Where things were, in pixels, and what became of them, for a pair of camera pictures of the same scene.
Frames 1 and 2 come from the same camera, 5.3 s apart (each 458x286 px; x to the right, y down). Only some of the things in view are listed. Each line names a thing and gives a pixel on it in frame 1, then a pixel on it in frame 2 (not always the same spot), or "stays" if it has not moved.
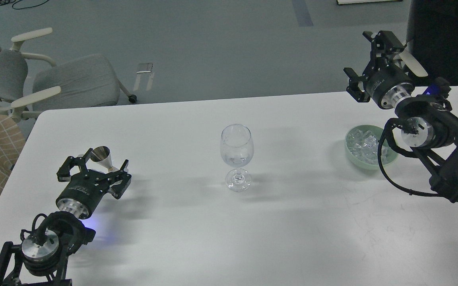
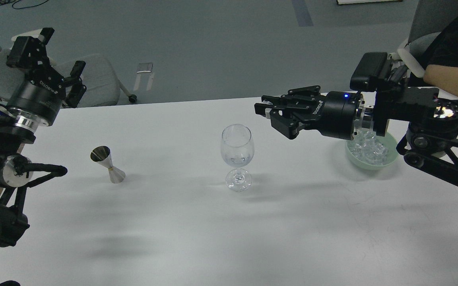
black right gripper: x=387 y=85 → x=340 y=108
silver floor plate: x=143 y=68 stays
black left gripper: x=80 y=196 → x=43 y=91
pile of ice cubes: x=363 y=144 stays
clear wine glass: x=237 y=147 stays
